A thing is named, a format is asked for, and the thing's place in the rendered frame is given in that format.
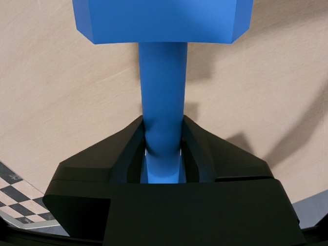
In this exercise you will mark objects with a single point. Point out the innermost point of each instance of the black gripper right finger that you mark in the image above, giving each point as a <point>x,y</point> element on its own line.
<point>209,158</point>

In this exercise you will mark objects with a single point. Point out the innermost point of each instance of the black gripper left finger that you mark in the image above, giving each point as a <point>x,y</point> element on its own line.
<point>118,158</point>

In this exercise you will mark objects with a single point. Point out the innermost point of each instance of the blue dumbbell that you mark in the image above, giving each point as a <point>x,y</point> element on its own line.
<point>162,29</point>

